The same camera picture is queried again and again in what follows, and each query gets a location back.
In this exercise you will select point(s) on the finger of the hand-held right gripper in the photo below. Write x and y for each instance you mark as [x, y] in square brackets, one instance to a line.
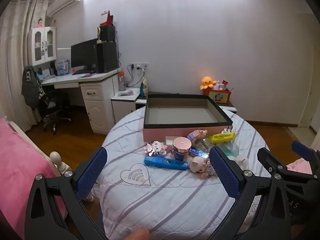
[303, 148]
[271, 161]

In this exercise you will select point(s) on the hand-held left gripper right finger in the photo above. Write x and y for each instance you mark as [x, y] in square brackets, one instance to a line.
[225, 176]

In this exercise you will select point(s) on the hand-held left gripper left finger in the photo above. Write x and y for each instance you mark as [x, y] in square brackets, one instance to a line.
[92, 173]

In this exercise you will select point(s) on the white toy figure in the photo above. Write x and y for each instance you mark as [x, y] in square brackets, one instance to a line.
[238, 162]

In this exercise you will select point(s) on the pink pig figure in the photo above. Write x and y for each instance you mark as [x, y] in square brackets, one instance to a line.
[201, 167]

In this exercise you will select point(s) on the clear container with teal lid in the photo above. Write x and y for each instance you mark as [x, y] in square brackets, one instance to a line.
[231, 148]

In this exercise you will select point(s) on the yellow box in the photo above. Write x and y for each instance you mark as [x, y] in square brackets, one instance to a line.
[221, 137]

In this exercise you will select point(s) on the rose gold cosmetic jar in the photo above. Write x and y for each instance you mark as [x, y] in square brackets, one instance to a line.
[181, 148]

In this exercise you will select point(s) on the blue tube package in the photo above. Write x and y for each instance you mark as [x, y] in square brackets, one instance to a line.
[166, 163]

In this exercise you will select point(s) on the pink box with black rim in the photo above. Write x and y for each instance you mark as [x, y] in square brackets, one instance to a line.
[185, 130]

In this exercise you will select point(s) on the pink white block toy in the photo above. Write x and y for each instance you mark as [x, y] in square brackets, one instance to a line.
[155, 148]

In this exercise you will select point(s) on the person's left hand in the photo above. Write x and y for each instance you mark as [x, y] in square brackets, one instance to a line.
[137, 234]

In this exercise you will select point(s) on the pink printed cloth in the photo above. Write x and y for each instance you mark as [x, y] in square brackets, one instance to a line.
[300, 166]

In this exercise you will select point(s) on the pink purple block figure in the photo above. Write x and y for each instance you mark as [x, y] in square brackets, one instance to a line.
[197, 135]

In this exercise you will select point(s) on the white door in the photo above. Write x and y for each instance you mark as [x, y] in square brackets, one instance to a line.
[310, 90]

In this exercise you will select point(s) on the small white box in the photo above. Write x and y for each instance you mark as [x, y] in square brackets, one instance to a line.
[170, 140]

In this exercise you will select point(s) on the dark-topped nightstand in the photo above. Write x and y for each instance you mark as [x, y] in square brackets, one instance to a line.
[228, 106]

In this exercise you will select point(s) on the white nightstand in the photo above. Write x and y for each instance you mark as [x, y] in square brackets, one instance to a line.
[125, 107]

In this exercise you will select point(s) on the black office chair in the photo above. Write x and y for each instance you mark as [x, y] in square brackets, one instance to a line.
[51, 110]

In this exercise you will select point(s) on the orange printed toy box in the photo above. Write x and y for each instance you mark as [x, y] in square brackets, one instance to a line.
[220, 96]

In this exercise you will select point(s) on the white desk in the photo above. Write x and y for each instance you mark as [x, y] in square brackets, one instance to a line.
[95, 90]

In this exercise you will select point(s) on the purple plush toy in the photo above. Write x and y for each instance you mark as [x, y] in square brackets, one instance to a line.
[217, 86]

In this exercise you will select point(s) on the orange octopus plush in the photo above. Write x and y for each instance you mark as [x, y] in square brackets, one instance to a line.
[208, 82]

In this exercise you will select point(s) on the bottle with orange cap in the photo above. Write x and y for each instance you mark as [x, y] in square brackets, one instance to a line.
[122, 81]

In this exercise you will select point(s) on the snack bag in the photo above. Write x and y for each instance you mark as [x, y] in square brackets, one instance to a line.
[144, 87]

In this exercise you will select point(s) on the black backpack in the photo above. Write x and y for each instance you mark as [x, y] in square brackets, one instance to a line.
[30, 86]

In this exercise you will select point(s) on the black computer tower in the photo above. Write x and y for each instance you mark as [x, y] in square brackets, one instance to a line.
[107, 57]

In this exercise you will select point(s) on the black monitor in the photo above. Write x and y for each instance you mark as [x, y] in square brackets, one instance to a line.
[83, 53]

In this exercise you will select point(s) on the beige curtain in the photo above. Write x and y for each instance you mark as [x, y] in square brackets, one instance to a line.
[12, 62]

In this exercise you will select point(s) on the white glass-door cabinet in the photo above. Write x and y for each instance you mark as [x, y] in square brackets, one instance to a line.
[42, 45]

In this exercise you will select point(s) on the black speaker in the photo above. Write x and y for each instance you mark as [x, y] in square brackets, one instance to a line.
[108, 33]

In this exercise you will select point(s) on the red triangular ornament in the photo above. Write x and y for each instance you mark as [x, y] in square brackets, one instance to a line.
[108, 17]

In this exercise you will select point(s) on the pink doll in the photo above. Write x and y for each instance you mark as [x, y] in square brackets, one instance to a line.
[39, 23]

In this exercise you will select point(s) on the white air conditioner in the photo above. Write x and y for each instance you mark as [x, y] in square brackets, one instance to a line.
[61, 3]

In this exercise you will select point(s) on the white bed frame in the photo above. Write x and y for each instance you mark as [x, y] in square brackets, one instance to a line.
[58, 161]

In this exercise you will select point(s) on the wall power outlet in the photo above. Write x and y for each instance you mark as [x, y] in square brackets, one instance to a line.
[139, 66]

